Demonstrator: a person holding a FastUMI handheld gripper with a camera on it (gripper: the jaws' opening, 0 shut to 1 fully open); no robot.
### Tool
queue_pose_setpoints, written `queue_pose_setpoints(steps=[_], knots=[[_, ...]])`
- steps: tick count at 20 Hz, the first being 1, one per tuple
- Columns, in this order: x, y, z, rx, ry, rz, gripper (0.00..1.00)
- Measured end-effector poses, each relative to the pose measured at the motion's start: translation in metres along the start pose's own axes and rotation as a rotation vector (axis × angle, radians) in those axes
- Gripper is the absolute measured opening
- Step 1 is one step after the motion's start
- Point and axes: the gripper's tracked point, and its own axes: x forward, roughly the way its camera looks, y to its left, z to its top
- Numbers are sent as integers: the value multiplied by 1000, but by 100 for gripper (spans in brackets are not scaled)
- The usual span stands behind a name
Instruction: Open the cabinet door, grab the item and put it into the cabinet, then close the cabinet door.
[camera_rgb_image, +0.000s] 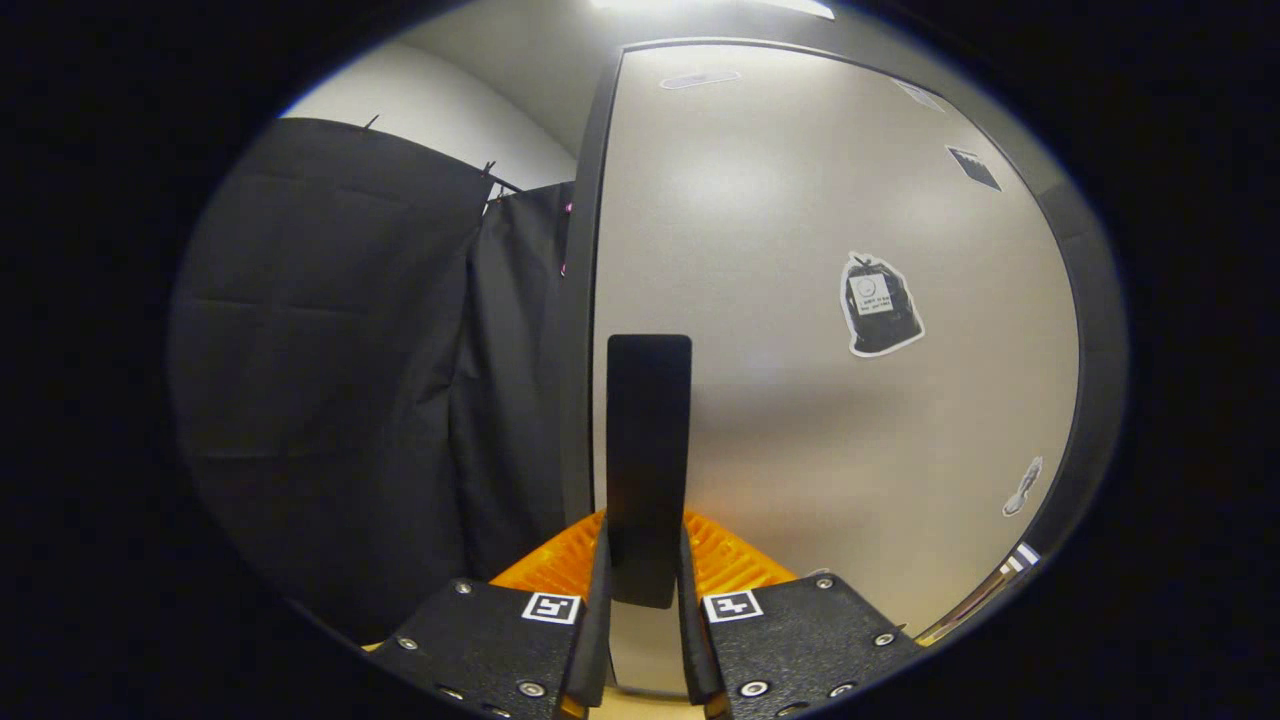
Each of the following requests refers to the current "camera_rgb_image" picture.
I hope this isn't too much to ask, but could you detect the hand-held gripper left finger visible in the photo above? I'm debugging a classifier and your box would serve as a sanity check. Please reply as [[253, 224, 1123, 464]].
[[365, 510, 613, 720]]

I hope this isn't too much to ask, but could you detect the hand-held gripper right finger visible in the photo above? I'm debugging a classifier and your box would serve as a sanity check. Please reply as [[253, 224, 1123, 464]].
[[678, 510, 926, 720]]

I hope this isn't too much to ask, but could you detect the beige cabinet door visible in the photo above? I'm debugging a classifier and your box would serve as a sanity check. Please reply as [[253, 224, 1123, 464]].
[[590, 42, 1081, 696]]

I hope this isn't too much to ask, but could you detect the black door handle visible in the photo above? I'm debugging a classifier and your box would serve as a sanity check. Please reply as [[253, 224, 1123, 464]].
[[606, 334, 693, 609]]

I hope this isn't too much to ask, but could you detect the black backdrop cloth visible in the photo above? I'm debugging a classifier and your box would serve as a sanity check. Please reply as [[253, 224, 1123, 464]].
[[168, 118, 581, 641]]

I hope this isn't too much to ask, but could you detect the large square ceiling light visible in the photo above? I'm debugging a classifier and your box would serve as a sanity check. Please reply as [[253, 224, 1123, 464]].
[[590, 0, 836, 21]]

